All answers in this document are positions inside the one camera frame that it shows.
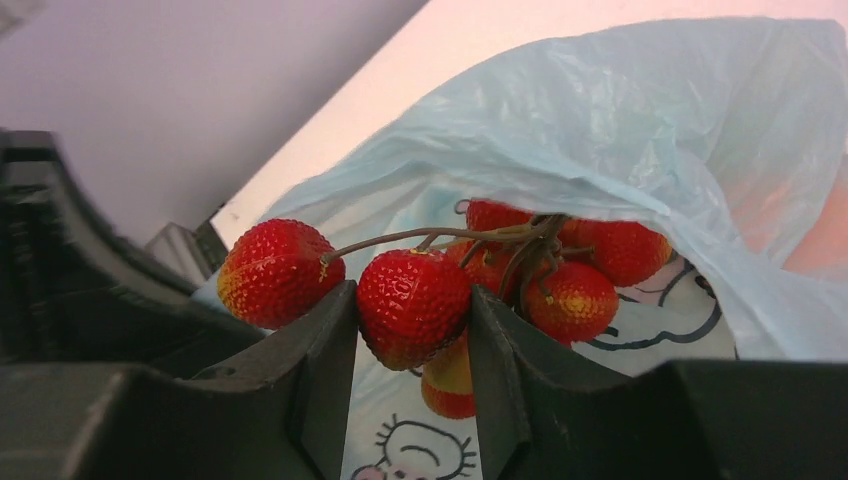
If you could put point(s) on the red fake strawberry bunch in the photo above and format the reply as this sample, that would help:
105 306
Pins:
561 274

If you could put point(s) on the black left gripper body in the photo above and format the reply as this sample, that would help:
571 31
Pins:
73 290

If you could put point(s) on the orange fake fruit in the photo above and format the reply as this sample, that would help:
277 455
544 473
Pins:
797 218

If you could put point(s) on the blue printed plastic bag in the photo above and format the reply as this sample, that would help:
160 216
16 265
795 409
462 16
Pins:
646 122

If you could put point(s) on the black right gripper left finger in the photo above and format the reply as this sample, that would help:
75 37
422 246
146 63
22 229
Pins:
276 410

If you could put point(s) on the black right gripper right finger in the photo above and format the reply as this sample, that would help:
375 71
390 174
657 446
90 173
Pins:
545 412

